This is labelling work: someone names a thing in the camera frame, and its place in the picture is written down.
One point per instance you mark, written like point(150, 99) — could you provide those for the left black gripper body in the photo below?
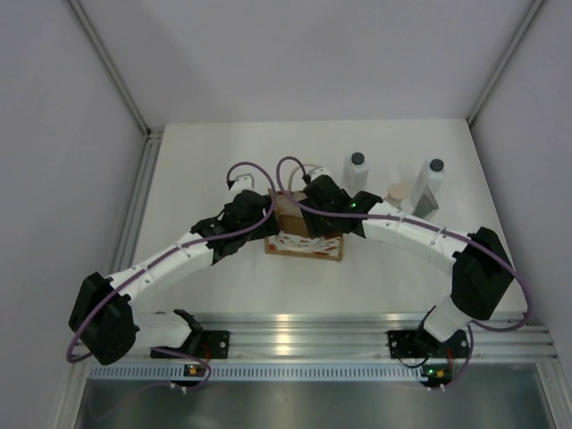
point(267, 228)

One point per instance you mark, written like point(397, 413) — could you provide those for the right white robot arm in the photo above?
point(476, 262)

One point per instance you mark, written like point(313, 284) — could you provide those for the grey pump bottle beige top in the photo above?
point(398, 193)

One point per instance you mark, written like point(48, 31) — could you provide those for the aluminium frame post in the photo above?
point(517, 38)
point(80, 14)

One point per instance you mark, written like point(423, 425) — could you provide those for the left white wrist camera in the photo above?
point(242, 182)

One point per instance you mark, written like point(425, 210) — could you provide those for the aluminium mounting rail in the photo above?
point(361, 337)

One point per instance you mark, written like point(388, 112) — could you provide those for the left aluminium frame post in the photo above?
point(80, 14)

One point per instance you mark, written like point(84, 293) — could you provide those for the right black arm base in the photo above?
point(415, 343)

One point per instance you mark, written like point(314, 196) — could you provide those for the white slotted cable duct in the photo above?
point(233, 372)

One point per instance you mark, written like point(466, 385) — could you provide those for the right aluminium frame post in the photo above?
point(517, 38)

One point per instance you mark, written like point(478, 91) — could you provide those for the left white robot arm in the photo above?
point(103, 317)

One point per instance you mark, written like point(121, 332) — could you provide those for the large white bottle grey cap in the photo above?
point(431, 175)

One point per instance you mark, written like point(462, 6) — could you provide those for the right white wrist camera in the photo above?
point(317, 172)

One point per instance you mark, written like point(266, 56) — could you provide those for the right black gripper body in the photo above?
point(319, 224)

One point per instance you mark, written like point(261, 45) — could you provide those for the patterned canvas bag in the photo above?
point(293, 238)

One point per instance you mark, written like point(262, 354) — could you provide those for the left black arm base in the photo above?
point(213, 345)

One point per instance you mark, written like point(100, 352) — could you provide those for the small white bottle grey cap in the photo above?
point(355, 172)

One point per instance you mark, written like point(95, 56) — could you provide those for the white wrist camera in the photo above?
point(242, 182)
point(317, 172)

